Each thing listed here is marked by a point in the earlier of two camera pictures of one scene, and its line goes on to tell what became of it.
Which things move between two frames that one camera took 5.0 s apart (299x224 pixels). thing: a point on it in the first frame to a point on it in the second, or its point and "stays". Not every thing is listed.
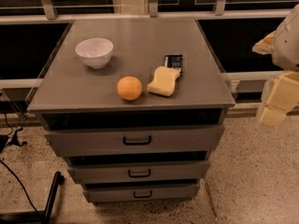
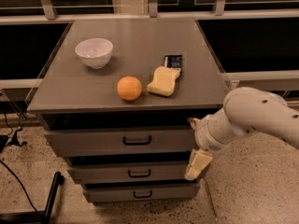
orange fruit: (129, 88) stays
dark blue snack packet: (174, 61) stays
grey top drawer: (132, 141) stays
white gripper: (288, 49) to (206, 137)
